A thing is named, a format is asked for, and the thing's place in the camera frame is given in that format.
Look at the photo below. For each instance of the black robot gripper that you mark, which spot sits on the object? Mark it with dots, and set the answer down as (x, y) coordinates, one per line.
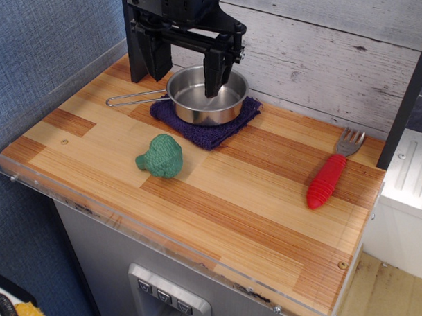
(197, 25)

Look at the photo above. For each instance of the silver metal pan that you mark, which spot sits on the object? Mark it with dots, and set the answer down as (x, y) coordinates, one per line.
(185, 90)

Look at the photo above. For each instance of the purple rag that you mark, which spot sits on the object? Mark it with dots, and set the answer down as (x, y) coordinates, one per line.
(208, 138)

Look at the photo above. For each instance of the green toy broccoli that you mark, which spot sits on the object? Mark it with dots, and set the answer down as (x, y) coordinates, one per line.
(163, 159)

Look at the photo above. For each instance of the clear acrylic table guard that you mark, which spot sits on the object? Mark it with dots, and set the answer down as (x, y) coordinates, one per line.
(237, 213)

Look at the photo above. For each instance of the silver toy fridge cabinet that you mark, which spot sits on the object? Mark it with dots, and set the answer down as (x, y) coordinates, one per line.
(133, 270)

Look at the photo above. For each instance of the white toy sink unit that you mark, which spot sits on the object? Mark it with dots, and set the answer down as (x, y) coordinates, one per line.
(394, 231)

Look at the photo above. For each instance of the yellow object bottom left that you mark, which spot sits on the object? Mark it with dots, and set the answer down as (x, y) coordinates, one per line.
(28, 309)

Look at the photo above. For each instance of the black vertical post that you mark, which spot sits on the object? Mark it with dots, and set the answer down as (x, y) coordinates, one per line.
(137, 65)

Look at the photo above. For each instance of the red-handled fork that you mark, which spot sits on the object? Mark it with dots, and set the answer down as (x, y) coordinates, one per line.
(323, 185)

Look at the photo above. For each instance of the black right frame post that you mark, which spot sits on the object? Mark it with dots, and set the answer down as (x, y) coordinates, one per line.
(402, 117)

